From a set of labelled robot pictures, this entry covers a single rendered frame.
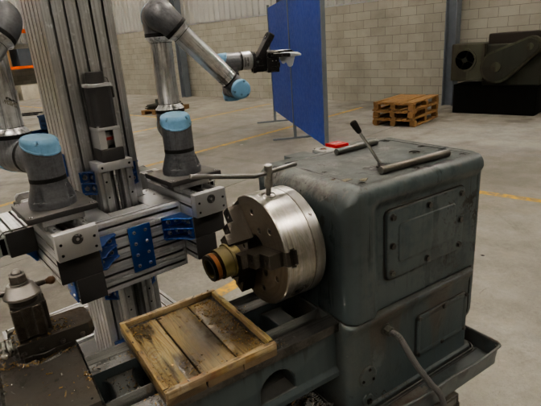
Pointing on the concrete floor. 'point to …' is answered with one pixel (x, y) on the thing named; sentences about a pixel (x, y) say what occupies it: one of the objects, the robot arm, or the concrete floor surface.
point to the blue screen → (300, 67)
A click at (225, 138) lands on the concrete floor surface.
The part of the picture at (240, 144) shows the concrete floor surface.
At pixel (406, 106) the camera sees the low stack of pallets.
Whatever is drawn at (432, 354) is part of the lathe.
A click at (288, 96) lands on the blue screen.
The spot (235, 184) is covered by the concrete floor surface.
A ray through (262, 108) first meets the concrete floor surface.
